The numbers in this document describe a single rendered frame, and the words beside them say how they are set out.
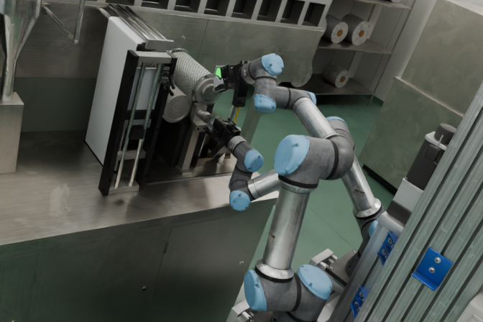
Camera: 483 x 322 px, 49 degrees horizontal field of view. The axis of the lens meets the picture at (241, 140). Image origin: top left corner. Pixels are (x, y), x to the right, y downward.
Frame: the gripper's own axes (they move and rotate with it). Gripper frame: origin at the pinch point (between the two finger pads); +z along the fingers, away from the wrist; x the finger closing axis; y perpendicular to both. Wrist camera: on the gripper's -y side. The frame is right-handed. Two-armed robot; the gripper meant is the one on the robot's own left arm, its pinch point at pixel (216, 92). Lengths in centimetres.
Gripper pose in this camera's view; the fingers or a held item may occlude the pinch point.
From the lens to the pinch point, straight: 207.5
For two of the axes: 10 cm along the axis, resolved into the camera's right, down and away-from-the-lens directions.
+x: -7.7, 0.6, -6.3
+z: -6.2, 1.5, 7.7
